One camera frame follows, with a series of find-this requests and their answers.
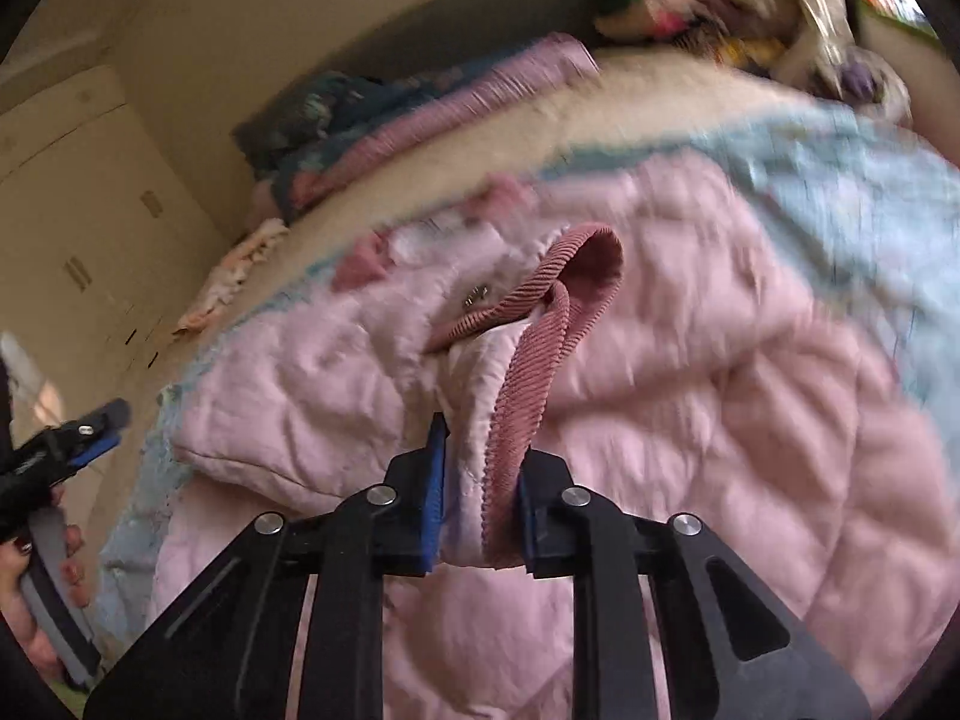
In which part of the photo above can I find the pink quilted coat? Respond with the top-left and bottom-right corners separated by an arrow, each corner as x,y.
149,151 -> 958,718

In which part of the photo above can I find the floral bag of clothes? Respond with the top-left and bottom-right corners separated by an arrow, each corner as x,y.
771,44 -> 913,127

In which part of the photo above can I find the left hand with painted nails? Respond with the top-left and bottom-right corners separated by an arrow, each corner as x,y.
2,488 -> 99,689

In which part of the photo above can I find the small pink white garment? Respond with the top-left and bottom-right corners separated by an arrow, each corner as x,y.
172,218 -> 290,337

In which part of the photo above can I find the cream built-in wardrobe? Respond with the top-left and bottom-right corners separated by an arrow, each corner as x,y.
2,67 -> 226,418

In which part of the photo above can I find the dark floral purple duvet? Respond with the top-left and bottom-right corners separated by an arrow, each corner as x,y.
233,32 -> 599,229

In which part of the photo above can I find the beige bed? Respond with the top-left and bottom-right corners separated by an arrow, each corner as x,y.
203,50 -> 814,332

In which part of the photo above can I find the light blue cartoon sheet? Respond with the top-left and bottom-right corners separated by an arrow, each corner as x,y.
93,103 -> 958,645

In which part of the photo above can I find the dark grey headboard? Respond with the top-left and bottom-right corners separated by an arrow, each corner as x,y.
231,0 -> 597,158

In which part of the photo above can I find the green window sill cushion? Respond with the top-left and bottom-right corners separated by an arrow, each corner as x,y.
857,0 -> 940,44

